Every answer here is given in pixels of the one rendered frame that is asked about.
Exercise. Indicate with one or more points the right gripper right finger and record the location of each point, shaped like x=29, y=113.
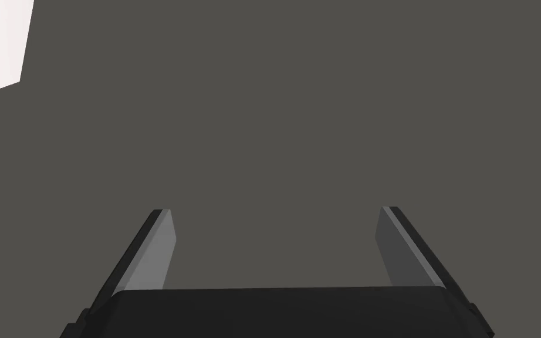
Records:
x=406, y=256

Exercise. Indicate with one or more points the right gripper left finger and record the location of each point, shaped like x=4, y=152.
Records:
x=151, y=256

